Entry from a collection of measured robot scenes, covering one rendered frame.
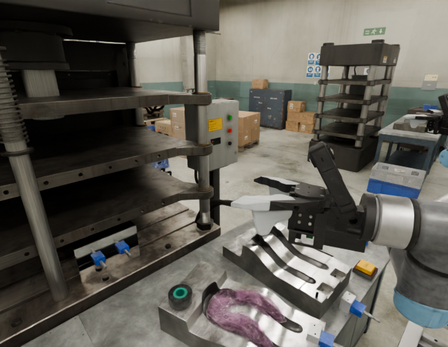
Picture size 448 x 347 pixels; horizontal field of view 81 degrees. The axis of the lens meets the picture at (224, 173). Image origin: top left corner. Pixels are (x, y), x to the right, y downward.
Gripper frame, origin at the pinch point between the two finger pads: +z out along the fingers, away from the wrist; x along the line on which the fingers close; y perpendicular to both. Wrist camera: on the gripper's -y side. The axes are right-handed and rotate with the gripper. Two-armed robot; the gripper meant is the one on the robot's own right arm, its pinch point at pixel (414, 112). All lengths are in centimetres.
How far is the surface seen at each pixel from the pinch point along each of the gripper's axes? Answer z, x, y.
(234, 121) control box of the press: 61, -69, 1
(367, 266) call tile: -24, -45, 56
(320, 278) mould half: -27, -72, 47
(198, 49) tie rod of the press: 35, -91, -40
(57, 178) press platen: 13, -157, -3
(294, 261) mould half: -15, -76, 47
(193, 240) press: 27, -112, 52
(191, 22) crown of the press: 28, -94, -50
